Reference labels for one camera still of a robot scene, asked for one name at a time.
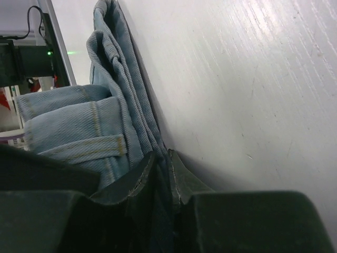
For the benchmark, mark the black device with green light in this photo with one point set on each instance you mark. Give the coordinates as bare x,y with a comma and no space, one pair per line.
22,62

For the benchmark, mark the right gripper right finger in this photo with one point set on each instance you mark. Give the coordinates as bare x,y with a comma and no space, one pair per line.
257,221

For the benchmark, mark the light blue denim skirt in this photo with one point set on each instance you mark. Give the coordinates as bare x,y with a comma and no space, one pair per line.
108,127

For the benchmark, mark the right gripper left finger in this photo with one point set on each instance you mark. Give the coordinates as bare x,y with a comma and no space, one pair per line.
115,219

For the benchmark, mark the red plastic bin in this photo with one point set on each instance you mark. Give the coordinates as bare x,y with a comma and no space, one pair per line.
3,99

